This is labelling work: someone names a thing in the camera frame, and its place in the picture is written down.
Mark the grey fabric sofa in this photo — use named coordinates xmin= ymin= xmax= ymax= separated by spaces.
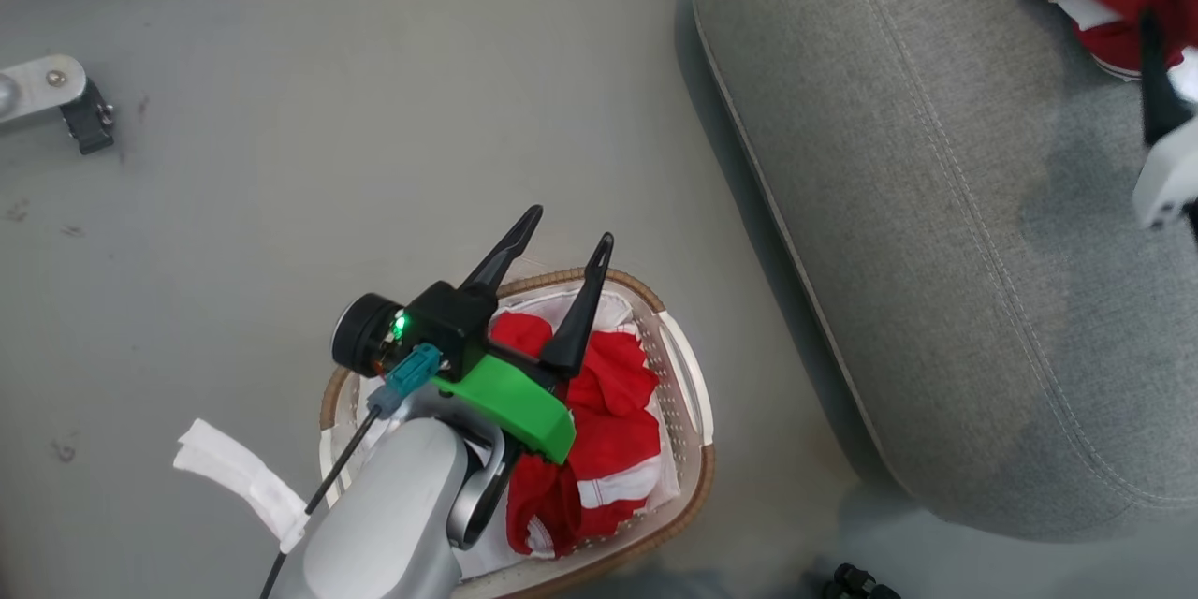
xmin=691 ymin=0 xmax=1198 ymax=542

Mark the metal bracket with black caster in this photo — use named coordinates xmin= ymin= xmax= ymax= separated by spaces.
xmin=0 ymin=54 xmax=116 ymax=156

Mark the thin black cable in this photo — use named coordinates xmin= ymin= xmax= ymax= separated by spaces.
xmin=258 ymin=404 xmax=385 ymax=599

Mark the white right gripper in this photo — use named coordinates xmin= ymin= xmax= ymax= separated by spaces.
xmin=1132 ymin=9 xmax=1198 ymax=231

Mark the small black object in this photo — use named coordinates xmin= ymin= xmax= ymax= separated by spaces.
xmin=822 ymin=562 xmax=901 ymax=599

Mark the white fabric strap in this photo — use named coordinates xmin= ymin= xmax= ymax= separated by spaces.
xmin=172 ymin=418 xmax=311 ymax=555

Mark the white wicker-rimmed laundry basket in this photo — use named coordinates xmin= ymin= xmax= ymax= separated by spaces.
xmin=318 ymin=268 xmax=716 ymax=599

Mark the teal cable connector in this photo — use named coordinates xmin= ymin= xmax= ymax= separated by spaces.
xmin=367 ymin=343 xmax=443 ymax=419

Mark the red white-striped garment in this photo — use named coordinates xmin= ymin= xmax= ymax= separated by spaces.
xmin=489 ymin=311 xmax=664 ymax=559

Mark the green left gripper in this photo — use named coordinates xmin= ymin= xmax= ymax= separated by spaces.
xmin=433 ymin=204 xmax=616 ymax=466

